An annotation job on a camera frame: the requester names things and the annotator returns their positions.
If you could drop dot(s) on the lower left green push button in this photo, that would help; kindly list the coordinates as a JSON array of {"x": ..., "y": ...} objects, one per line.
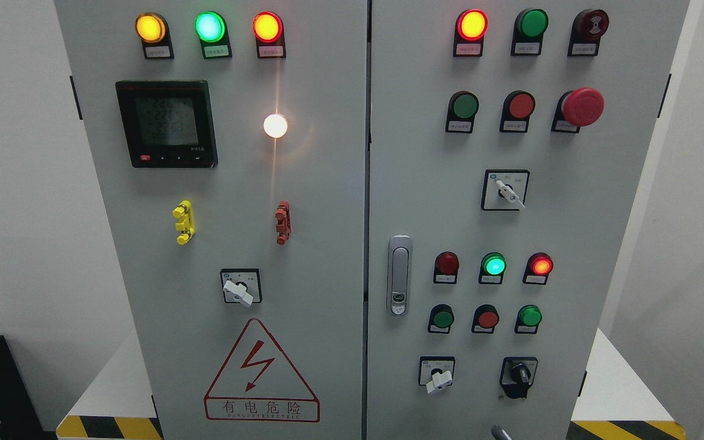
[{"x": 441, "y": 319}]

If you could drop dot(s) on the green push button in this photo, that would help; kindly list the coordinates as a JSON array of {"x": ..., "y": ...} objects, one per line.
[
  {"x": 463, "y": 105},
  {"x": 529, "y": 318},
  {"x": 441, "y": 319}
]

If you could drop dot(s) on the upper green push button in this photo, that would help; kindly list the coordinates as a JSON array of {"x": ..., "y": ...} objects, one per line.
[{"x": 463, "y": 105}]

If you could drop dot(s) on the lower red push button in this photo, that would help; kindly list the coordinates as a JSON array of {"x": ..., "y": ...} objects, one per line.
[{"x": 485, "y": 319}]

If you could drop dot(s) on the red push button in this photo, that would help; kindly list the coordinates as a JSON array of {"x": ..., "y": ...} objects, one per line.
[
  {"x": 519, "y": 105},
  {"x": 485, "y": 319}
]

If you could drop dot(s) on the upper red push button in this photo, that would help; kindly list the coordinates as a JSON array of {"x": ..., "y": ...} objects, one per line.
[{"x": 519, "y": 105}]

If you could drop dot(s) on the lower right green push button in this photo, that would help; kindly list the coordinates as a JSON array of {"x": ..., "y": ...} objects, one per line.
[{"x": 529, "y": 318}]

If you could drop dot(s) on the red emergency stop mushroom button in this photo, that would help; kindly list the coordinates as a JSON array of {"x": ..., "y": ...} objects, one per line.
[{"x": 581, "y": 107}]

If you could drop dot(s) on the grey electrical control cabinet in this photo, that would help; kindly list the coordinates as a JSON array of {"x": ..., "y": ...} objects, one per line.
[{"x": 371, "y": 152}]

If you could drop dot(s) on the dark red indicator light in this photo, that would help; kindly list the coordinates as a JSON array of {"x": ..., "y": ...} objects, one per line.
[{"x": 447, "y": 264}]

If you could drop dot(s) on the white lit indicator light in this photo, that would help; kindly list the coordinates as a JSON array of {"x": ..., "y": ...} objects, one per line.
[{"x": 275, "y": 125}]

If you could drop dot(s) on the small lit green indicator light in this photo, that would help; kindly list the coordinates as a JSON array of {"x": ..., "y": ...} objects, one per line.
[{"x": 493, "y": 264}]

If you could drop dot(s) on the red lightning warning sticker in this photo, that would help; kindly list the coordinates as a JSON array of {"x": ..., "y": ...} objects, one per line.
[{"x": 258, "y": 382}]

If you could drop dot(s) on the small lit red indicator light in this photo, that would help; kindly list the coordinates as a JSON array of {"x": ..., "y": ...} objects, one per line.
[{"x": 539, "y": 264}]

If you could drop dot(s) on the black digital power meter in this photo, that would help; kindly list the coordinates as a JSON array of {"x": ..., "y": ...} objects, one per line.
[{"x": 168, "y": 124}]

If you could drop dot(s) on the orange-red indicator light left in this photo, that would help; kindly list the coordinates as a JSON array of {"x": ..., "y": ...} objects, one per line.
[{"x": 267, "y": 27}]

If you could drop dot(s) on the lit red indicator light top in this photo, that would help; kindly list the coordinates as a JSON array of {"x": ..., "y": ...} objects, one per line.
[{"x": 471, "y": 25}]

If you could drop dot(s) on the grey metal tip at bottom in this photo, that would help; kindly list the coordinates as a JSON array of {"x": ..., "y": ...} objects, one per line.
[{"x": 498, "y": 433}]

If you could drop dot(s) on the unlit green indicator light top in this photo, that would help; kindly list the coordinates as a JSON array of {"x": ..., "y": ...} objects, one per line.
[{"x": 531, "y": 23}]

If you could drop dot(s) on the yellow indicator light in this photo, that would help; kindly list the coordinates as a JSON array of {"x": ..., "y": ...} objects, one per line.
[{"x": 150, "y": 27}]

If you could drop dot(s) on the dark red buzzer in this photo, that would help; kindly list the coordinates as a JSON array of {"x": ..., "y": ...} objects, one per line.
[{"x": 589, "y": 25}]

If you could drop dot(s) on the silver door lock handle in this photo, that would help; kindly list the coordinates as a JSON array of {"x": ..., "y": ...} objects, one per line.
[{"x": 400, "y": 251}]

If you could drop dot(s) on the left white rotary selector switch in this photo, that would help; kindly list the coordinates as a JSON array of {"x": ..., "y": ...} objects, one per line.
[{"x": 241, "y": 286}]

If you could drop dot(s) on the white rotary selector switch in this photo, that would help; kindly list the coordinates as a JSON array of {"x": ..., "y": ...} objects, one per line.
[
  {"x": 436, "y": 373},
  {"x": 241, "y": 286}
]

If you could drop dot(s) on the upper right rotary selector switch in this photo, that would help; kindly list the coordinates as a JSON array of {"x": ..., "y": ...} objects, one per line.
[{"x": 505, "y": 189}]

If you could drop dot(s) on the lower white rotary selector switch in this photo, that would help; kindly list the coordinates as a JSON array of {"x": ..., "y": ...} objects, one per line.
[{"x": 436, "y": 373}]

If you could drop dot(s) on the black knob selector switch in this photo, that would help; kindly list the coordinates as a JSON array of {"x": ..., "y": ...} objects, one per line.
[{"x": 517, "y": 376}]

